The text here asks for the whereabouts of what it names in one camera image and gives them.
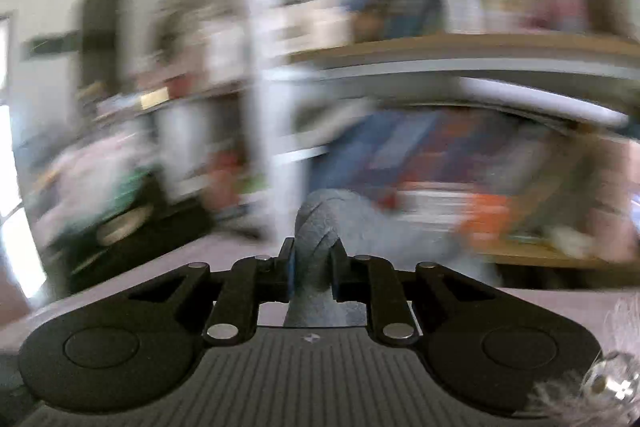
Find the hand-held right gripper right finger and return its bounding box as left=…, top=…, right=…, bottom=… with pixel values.
left=331, top=239, right=501, bottom=348

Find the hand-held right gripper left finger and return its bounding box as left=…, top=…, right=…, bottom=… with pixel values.
left=127, top=238, right=296, bottom=348

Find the grey sweatshirt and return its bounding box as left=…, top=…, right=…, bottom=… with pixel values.
left=284, top=188, right=503, bottom=329

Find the pink cartoon table mat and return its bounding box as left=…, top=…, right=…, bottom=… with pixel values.
left=0, top=227, right=640, bottom=358

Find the row of leaning colourful books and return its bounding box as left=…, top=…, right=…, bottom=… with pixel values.
left=307, top=107, right=593, bottom=230

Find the white wooden bookshelf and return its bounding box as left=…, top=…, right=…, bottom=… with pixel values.
left=75, top=0, right=640, bottom=278

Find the grey fluffy keychain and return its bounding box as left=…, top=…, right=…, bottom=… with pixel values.
left=527, top=297, right=640, bottom=427

